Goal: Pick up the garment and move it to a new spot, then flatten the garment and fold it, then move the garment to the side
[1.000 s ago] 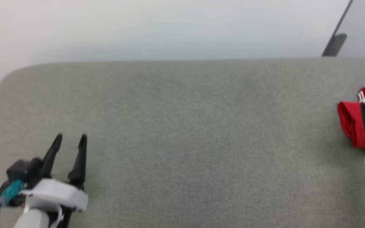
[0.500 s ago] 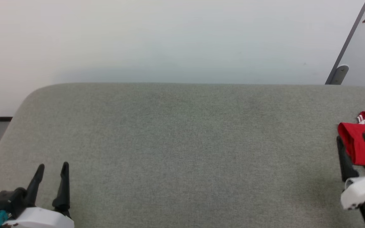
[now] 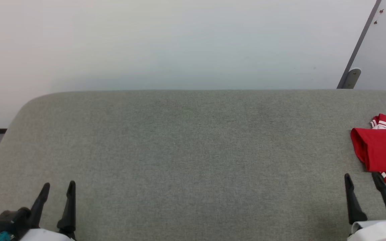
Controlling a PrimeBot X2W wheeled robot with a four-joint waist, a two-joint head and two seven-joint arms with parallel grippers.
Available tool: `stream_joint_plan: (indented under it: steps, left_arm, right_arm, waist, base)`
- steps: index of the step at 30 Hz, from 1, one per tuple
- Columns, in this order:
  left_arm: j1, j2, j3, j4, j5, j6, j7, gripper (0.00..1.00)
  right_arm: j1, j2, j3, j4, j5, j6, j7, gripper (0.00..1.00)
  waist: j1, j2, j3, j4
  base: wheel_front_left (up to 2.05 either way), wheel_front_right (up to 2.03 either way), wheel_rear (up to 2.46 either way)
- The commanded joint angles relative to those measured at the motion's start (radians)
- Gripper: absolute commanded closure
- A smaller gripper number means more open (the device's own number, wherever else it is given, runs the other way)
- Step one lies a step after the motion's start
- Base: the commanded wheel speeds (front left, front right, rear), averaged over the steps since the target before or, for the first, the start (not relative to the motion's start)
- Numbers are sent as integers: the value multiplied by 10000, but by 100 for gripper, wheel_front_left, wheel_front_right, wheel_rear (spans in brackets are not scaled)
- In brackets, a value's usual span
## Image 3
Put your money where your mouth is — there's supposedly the red garment with white trim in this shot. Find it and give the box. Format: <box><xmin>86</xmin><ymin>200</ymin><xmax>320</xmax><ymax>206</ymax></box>
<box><xmin>350</xmin><ymin>113</ymin><xmax>386</xmax><ymax>184</ymax></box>

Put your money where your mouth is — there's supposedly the grey fabric sofa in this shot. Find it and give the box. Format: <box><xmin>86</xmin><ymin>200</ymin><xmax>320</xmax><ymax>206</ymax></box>
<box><xmin>0</xmin><ymin>89</ymin><xmax>386</xmax><ymax>241</ymax></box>

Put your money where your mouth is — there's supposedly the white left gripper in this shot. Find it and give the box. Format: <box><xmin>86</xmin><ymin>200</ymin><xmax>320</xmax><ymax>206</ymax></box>
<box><xmin>19</xmin><ymin>181</ymin><xmax>76</xmax><ymax>241</ymax></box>

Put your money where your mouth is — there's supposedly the grey panel edge strip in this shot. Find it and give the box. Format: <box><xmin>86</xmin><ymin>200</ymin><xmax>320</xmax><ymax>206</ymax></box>
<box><xmin>336</xmin><ymin>0</ymin><xmax>382</xmax><ymax>89</ymax></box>

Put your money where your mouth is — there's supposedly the grey panel foot bracket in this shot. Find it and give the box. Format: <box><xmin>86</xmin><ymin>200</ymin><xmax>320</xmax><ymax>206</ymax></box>
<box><xmin>342</xmin><ymin>68</ymin><xmax>362</xmax><ymax>89</ymax></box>

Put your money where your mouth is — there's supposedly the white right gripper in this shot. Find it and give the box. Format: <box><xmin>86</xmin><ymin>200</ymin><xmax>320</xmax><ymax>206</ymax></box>
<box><xmin>344</xmin><ymin>172</ymin><xmax>386</xmax><ymax>241</ymax></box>

